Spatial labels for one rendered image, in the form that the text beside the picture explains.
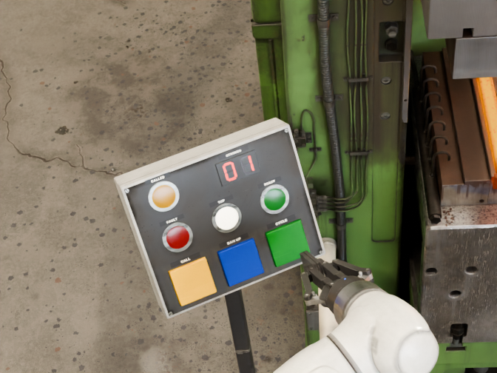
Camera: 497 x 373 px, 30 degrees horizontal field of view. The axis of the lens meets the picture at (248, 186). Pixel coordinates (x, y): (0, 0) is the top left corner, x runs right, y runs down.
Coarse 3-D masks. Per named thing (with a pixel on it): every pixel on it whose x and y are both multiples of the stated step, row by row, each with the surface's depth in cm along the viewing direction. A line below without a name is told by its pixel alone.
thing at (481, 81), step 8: (480, 80) 206; (488, 80) 206; (480, 88) 205; (488, 88) 204; (480, 96) 206; (488, 96) 202; (488, 104) 201; (496, 104) 201; (488, 112) 199; (496, 112) 199; (488, 120) 198; (496, 120) 197; (488, 128) 197; (496, 128) 196; (488, 136) 197; (496, 136) 194; (496, 144) 193; (496, 152) 191; (496, 160) 190; (496, 168) 189; (496, 176) 186; (496, 184) 188
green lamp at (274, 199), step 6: (270, 192) 177; (276, 192) 177; (282, 192) 178; (264, 198) 177; (270, 198) 177; (276, 198) 177; (282, 198) 178; (270, 204) 177; (276, 204) 178; (282, 204) 178
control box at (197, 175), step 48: (240, 144) 173; (288, 144) 176; (144, 192) 170; (192, 192) 173; (240, 192) 175; (288, 192) 178; (144, 240) 172; (192, 240) 175; (240, 240) 178; (240, 288) 180
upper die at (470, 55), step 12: (468, 36) 162; (480, 36) 162; (492, 36) 161; (456, 48) 164; (468, 48) 163; (480, 48) 163; (492, 48) 163; (456, 60) 166; (468, 60) 165; (480, 60) 165; (492, 60) 165; (456, 72) 168; (468, 72) 168; (480, 72) 167; (492, 72) 167
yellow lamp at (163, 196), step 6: (162, 186) 170; (168, 186) 171; (156, 192) 170; (162, 192) 170; (168, 192) 171; (174, 192) 171; (156, 198) 170; (162, 198) 171; (168, 198) 171; (174, 198) 171; (156, 204) 171; (162, 204) 171; (168, 204) 171
